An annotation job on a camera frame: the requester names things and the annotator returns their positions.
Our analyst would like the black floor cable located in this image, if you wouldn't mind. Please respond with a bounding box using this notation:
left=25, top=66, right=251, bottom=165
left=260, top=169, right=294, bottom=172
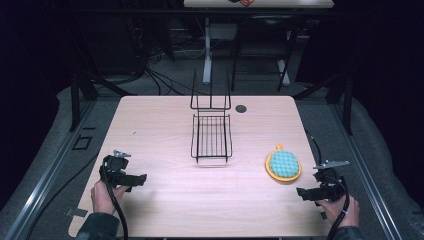
left=25, top=151, right=101, bottom=240

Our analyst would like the metal floor rail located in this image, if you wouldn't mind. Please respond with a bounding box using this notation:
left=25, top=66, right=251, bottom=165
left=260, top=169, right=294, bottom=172
left=3, top=99, right=98, bottom=240
left=328, top=99, right=403, bottom=240

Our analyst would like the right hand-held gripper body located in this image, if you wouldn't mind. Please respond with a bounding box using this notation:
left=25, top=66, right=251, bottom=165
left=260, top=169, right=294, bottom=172
left=312, top=159, right=350, bottom=203

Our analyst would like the white background table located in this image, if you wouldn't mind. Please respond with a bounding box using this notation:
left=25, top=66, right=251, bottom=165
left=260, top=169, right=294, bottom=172
left=183, top=0, right=335, bottom=85

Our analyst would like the thin black cable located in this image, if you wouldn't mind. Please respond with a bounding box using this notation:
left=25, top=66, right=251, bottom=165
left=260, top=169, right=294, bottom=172
left=304, top=129, right=323, bottom=166

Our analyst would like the black frame stand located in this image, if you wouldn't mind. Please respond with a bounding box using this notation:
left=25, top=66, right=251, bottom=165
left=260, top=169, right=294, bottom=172
left=292, top=49, right=355, bottom=136
left=64, top=19, right=138, bottom=133

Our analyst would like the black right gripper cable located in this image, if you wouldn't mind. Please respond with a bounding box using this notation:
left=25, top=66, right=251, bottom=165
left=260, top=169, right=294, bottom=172
left=327, top=175, right=351, bottom=240

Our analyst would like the person's right hand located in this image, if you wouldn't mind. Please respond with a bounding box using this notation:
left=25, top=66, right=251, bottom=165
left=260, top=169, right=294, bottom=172
left=315, top=194, right=361, bottom=228

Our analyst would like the black wire rack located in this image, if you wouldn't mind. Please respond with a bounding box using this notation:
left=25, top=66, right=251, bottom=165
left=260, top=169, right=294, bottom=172
left=189, top=67, right=234, bottom=164

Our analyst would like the grey tape strip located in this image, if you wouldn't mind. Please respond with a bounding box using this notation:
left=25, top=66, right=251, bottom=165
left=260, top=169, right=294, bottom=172
left=64, top=207, right=89, bottom=218

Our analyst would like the black tape square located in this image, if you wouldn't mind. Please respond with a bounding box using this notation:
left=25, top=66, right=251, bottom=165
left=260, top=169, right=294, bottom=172
left=71, top=134, right=94, bottom=151

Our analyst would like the person's left hand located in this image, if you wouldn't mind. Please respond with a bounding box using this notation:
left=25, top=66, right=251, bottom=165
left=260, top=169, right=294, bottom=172
left=90, top=179, right=130, bottom=216

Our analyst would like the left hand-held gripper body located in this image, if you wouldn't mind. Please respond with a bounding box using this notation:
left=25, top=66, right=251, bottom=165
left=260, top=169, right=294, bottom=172
left=98, top=149, right=134, bottom=188

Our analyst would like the black chair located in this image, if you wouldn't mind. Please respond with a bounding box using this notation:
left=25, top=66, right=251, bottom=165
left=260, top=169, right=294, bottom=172
left=230, top=13, right=302, bottom=93

